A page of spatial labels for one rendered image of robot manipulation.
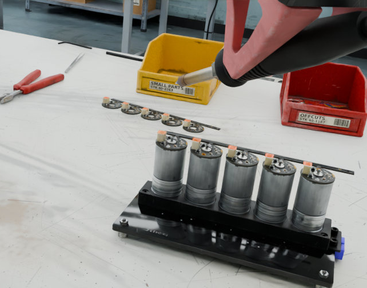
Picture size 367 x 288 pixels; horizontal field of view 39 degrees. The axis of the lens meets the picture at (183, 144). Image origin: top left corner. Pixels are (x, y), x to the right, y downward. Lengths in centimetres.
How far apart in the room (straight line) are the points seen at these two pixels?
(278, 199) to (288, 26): 18
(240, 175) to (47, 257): 15
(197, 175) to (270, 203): 6
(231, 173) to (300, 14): 18
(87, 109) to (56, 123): 6
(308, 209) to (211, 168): 8
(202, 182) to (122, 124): 22
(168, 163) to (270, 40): 18
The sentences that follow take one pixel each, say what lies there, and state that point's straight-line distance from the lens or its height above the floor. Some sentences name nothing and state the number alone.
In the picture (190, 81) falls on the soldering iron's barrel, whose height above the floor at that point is 87.
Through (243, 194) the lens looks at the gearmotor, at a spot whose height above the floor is 79.
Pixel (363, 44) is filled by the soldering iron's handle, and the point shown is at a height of 93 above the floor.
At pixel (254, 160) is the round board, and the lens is 39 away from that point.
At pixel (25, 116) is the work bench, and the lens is 60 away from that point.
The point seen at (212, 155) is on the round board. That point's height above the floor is 81.
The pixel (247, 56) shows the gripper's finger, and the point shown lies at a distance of 27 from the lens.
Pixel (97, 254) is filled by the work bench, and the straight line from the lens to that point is 38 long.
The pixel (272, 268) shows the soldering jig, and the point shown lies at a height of 76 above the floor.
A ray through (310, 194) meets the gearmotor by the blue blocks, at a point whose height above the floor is 80.
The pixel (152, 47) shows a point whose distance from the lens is 74.
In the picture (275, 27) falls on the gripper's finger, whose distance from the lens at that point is 23.
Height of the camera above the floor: 97
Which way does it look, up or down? 24 degrees down
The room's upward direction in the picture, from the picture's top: 7 degrees clockwise
